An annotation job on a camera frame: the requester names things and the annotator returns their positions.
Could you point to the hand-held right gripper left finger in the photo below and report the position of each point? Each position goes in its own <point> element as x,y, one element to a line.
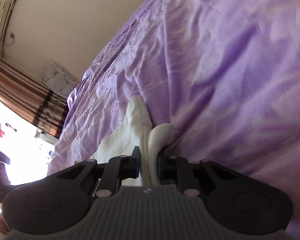
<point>137,162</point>

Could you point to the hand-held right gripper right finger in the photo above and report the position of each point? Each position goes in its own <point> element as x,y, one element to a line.
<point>161,167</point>

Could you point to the white printed sweatshirt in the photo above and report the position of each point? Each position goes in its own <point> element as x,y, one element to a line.
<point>137,125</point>

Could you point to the grey oil radiator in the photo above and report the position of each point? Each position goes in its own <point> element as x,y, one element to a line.
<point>46,136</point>

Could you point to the purple blanket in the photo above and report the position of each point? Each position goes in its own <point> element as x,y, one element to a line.
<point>215,80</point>

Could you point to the fan with floral cover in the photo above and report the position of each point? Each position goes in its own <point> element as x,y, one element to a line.
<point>58,78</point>

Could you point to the brown striped curtain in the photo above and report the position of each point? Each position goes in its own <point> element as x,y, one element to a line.
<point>27,92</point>

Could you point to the dark cloth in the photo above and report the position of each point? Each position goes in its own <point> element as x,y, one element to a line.
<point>0,177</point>

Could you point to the white air conditioner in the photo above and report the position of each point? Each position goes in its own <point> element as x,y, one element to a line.
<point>2,15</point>

